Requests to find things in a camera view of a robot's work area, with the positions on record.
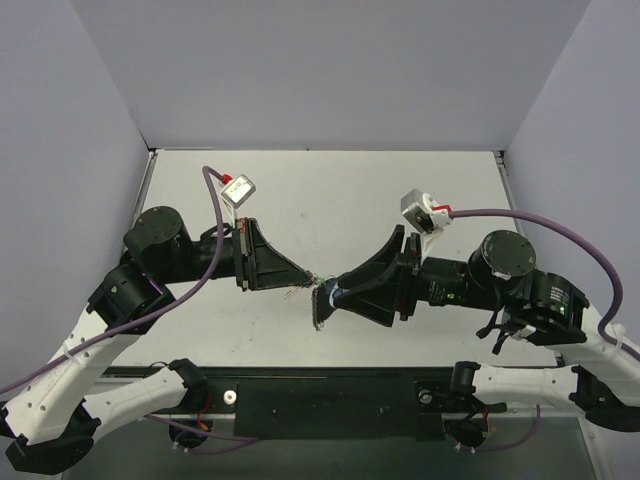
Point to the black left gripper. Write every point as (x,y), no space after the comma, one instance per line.
(244,254)

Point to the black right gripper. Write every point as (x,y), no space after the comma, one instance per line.
(410,279)

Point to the blue plastic key tag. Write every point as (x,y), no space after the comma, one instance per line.
(333,292)

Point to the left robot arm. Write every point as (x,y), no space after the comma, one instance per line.
(55,420)

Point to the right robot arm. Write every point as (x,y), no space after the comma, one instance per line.
(598,378)

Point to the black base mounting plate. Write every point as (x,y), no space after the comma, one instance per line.
(309,403)

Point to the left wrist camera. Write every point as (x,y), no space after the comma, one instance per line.
(237,190)

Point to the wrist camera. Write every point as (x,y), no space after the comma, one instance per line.
(237,190)
(425,214)

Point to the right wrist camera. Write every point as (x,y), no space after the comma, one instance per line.
(425,214)

